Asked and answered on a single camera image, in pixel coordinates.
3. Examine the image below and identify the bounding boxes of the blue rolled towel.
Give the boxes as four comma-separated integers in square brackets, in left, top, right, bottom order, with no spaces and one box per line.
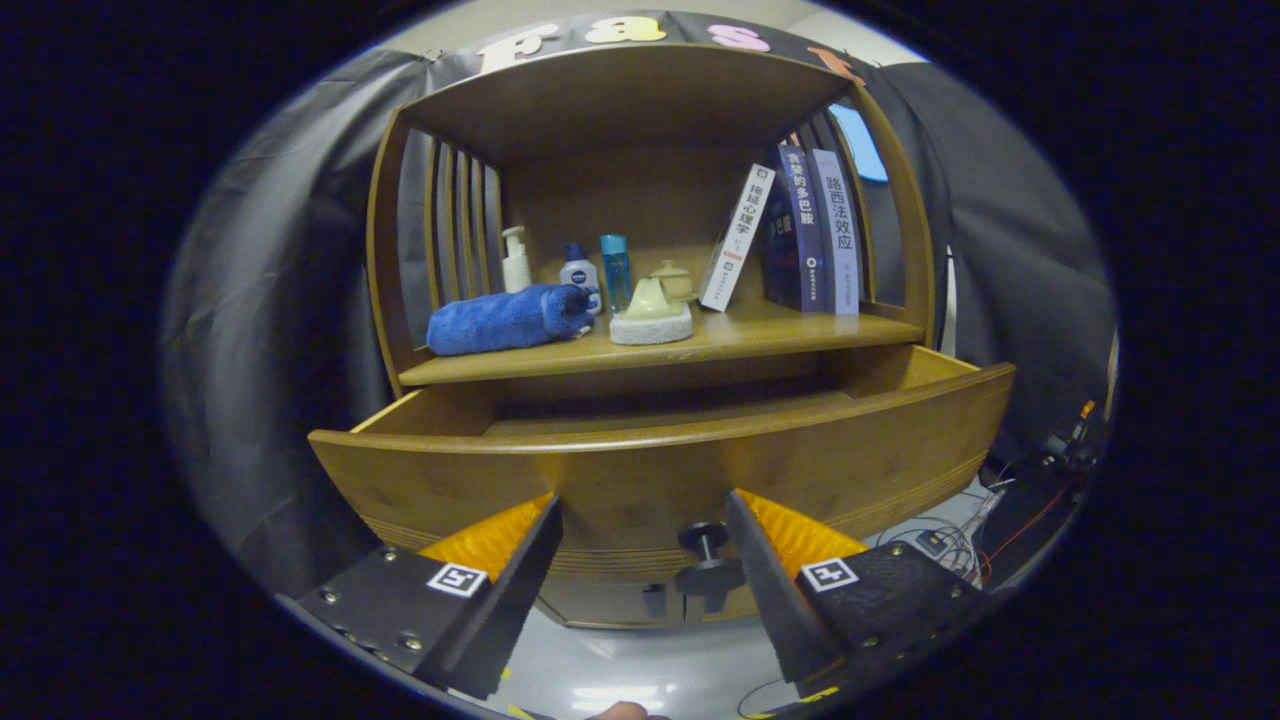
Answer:
[426,284,595,357]

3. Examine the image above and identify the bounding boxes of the white bottle with blue cap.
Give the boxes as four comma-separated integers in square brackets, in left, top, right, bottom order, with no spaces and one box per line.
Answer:
[559,242,603,316]

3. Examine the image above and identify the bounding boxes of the white book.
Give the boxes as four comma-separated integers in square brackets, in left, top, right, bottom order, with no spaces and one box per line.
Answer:
[698,164,777,313]

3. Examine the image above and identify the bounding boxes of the white pump bottle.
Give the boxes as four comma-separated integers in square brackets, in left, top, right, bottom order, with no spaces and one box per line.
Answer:
[501,226,533,295]

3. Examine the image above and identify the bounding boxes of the wooden cabinet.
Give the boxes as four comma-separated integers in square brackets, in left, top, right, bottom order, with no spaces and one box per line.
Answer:
[308,42,1017,631]

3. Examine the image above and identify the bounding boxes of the clear blue bottle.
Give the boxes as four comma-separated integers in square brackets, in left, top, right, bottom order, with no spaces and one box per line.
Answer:
[600,234,633,313]

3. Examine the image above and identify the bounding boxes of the dark blue book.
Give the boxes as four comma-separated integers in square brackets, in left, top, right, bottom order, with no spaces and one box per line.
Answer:
[760,143,827,313]

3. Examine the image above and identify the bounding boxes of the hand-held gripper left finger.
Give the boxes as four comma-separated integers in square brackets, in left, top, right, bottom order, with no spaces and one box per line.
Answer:
[275,492,564,701]

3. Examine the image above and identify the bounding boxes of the floor cables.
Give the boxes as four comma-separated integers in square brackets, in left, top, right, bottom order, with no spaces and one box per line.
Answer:
[880,485,1071,591]

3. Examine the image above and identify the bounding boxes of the beige lidded teacup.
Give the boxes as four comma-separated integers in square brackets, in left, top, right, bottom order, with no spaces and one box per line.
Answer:
[648,260,698,304]

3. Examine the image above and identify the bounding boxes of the wooden drawer with black knob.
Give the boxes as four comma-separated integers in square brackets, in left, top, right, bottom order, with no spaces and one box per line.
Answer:
[308,343,1017,613]

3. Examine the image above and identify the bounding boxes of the wooden countertop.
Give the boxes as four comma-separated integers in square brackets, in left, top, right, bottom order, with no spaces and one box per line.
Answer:
[398,295,926,387]

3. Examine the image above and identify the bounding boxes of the wooden cabinet door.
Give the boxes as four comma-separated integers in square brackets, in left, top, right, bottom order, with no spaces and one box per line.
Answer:
[538,592,673,631]
[672,585,766,625]

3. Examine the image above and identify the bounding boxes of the light green scrub brush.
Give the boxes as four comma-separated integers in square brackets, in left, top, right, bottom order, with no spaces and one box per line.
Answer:
[609,276,694,346]

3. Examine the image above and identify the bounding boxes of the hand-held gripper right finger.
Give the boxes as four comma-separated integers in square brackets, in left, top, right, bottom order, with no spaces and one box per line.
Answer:
[724,489,1001,699]

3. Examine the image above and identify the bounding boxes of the black backdrop cloth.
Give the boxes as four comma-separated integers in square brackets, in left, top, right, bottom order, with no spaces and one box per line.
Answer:
[160,10,1119,601]

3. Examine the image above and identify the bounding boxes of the light purple book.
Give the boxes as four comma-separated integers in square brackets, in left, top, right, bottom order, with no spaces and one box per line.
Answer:
[810,149,861,317]

